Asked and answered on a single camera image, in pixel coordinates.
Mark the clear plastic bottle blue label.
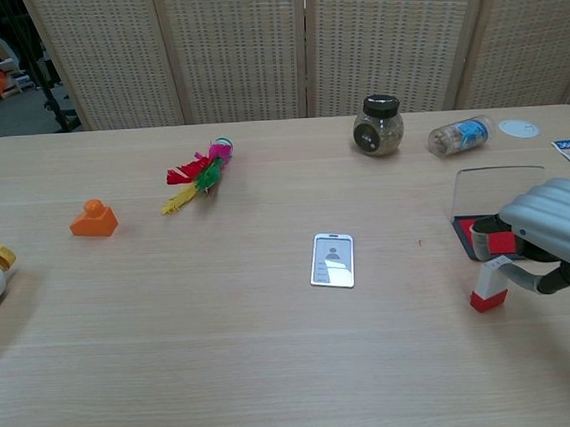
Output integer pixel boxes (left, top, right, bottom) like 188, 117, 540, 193
426, 114, 498, 160

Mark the white round disc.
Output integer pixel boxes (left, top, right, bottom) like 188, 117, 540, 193
497, 117, 543, 140

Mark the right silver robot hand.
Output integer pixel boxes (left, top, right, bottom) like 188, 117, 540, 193
467, 177, 570, 298

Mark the red ink pad clear lid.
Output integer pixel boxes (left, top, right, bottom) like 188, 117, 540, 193
450, 165, 548, 265

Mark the black tripod stand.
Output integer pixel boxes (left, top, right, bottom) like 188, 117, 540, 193
5, 0, 82, 135

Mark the wooden woven folding screen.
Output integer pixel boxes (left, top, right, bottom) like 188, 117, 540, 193
22, 0, 570, 135

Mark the glass jar with black lid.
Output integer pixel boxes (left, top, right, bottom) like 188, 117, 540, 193
352, 93, 406, 157

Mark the colourful feather shuttlecock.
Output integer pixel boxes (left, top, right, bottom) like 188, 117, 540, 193
158, 136, 237, 217

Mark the white ID badge holder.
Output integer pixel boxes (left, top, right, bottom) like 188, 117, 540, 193
307, 231, 357, 290

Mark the orange plastic toy block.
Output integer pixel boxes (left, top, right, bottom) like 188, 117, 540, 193
68, 197, 120, 239

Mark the red white stamp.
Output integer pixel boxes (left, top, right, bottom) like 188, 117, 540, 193
467, 255, 513, 315

